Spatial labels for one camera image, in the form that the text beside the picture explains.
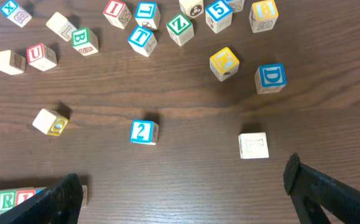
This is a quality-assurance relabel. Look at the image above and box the blue 2 wooden block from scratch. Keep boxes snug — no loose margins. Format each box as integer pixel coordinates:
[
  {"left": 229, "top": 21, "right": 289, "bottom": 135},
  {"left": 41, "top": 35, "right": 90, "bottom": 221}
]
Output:
[{"left": 130, "top": 119, "right": 159, "bottom": 145}]

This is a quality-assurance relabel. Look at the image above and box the blue L wooden block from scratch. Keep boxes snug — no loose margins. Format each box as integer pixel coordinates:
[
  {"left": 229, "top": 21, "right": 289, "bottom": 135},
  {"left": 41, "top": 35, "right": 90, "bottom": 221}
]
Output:
[{"left": 135, "top": 1, "right": 160, "bottom": 30}]

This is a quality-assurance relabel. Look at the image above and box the yellow O side block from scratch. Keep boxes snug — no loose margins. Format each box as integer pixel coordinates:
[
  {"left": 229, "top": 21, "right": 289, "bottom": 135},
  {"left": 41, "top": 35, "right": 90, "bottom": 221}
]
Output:
[{"left": 32, "top": 109, "right": 69, "bottom": 136}]

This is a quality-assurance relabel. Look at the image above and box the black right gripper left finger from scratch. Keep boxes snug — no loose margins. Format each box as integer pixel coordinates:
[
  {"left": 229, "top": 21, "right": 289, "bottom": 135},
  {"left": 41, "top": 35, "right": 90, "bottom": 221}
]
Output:
[{"left": 0, "top": 173, "right": 83, "bottom": 224}]

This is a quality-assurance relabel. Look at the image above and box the blue 5 wooden block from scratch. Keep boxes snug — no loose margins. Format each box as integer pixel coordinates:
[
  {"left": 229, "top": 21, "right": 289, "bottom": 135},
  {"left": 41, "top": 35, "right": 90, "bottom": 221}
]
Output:
[{"left": 205, "top": 0, "right": 233, "bottom": 34}]

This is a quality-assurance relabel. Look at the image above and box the green R wooden block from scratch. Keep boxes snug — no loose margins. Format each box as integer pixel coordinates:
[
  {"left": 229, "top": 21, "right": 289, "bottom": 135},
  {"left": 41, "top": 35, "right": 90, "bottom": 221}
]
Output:
[{"left": 0, "top": 189, "right": 17, "bottom": 214}]

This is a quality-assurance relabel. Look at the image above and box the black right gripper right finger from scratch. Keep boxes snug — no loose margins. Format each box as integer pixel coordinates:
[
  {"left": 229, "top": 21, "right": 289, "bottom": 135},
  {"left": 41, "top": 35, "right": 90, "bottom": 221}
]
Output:
[{"left": 283, "top": 152, "right": 360, "bottom": 224}]

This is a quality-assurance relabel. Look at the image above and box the red U block upper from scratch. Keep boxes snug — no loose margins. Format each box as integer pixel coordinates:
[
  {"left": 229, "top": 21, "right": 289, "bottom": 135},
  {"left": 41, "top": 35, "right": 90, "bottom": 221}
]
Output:
[{"left": 27, "top": 43, "right": 57, "bottom": 72}]

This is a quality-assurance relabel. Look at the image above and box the yellow 8 wooden block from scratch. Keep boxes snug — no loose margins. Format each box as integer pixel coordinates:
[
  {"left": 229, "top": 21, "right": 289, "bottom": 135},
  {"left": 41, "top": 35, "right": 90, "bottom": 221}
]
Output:
[{"left": 249, "top": 0, "right": 279, "bottom": 33}]

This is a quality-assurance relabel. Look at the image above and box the green Z wooden block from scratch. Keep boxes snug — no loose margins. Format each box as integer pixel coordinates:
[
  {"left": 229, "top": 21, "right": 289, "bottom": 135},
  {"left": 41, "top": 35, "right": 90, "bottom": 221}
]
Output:
[{"left": 166, "top": 13, "right": 195, "bottom": 47}]

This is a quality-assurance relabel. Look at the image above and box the green B wooden block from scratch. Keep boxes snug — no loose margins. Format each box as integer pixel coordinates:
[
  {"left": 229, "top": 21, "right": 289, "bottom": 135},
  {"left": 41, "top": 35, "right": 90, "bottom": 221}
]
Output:
[{"left": 72, "top": 27, "right": 99, "bottom": 56}]

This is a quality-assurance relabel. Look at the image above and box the blue D block near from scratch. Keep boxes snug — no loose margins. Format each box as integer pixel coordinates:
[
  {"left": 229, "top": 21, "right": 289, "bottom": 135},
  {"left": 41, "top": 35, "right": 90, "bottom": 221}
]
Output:
[{"left": 254, "top": 63, "right": 287, "bottom": 95}]

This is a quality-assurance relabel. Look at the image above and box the blue d block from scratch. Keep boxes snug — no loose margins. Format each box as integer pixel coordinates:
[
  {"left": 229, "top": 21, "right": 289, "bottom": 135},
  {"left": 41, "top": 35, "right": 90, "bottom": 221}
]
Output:
[
  {"left": 226, "top": 0, "right": 245, "bottom": 13},
  {"left": 254, "top": 63, "right": 287, "bottom": 95}
]

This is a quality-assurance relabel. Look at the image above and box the yellow picture wooden block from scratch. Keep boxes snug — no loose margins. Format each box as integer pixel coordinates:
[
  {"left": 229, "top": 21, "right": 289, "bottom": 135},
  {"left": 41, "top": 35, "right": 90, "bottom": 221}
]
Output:
[{"left": 210, "top": 47, "right": 240, "bottom": 82}]

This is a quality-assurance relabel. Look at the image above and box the red i block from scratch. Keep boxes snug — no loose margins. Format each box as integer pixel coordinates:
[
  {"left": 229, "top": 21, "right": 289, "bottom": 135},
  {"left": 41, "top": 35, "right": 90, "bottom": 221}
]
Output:
[
  {"left": 103, "top": 0, "right": 132, "bottom": 29},
  {"left": 15, "top": 188, "right": 36, "bottom": 206}
]

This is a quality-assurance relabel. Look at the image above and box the yellow S wooden block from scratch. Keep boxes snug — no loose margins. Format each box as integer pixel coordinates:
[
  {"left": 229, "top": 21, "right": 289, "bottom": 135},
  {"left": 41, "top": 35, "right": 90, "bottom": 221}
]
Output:
[{"left": 81, "top": 185, "right": 88, "bottom": 208}]

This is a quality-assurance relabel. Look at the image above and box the blue P wooden block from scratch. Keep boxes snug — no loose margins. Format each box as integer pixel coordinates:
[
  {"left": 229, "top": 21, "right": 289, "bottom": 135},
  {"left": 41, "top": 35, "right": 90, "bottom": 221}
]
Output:
[{"left": 35, "top": 187, "right": 45, "bottom": 194}]

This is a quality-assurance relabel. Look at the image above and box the green 7 wooden block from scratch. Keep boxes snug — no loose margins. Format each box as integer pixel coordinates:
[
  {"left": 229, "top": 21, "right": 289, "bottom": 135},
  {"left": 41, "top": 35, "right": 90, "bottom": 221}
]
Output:
[{"left": 238, "top": 133, "right": 269, "bottom": 159}]

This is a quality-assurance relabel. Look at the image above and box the blue T wooden block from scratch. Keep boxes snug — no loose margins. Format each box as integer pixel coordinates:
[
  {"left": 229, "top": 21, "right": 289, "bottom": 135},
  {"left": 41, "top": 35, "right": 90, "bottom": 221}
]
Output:
[{"left": 127, "top": 26, "right": 157, "bottom": 57}]

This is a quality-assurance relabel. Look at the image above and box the blue X wooden block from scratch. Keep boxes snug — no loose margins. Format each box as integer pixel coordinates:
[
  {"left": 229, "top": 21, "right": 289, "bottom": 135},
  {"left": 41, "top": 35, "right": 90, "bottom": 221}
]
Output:
[{"left": 1, "top": 0, "right": 32, "bottom": 27}]

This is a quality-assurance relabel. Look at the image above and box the yellow O top block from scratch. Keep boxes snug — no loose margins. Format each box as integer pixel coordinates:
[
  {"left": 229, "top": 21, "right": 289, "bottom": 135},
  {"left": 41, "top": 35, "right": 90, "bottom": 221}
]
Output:
[{"left": 0, "top": 50, "right": 26, "bottom": 75}]

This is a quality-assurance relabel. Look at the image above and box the yellow monkey picture block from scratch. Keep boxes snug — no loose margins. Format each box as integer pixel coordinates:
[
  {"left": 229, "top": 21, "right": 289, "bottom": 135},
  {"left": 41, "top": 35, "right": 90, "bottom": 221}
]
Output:
[{"left": 179, "top": 0, "right": 204, "bottom": 19}]

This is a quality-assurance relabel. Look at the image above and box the blue D block far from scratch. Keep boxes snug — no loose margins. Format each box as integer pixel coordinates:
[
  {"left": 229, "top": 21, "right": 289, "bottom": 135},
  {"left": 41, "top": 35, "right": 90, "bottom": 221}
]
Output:
[{"left": 226, "top": 0, "right": 245, "bottom": 13}]

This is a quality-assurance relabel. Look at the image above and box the yellow block centre top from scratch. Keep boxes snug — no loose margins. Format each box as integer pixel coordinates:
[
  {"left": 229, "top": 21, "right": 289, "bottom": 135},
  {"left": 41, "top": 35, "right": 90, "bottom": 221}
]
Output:
[{"left": 46, "top": 12, "right": 77, "bottom": 42}]

